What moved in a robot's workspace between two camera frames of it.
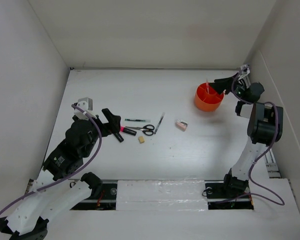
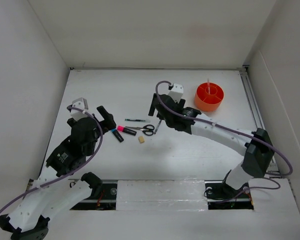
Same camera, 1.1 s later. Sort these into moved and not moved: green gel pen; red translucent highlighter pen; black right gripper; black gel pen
Moved: black right gripper
Not moved: green gel pen; black gel pen; red translucent highlighter pen
